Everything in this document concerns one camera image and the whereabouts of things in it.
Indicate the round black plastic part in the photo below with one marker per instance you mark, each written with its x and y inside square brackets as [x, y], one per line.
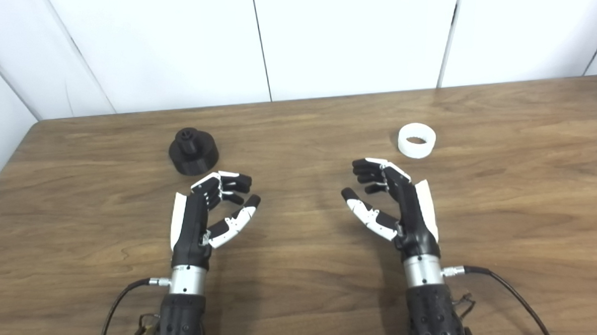
[195, 157]

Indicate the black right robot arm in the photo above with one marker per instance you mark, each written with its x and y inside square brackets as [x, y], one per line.
[431, 313]

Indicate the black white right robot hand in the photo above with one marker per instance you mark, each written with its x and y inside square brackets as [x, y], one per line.
[414, 223]

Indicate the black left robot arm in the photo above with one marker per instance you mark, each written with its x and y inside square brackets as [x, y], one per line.
[181, 318]

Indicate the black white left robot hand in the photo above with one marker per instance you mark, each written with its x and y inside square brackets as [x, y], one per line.
[190, 227]

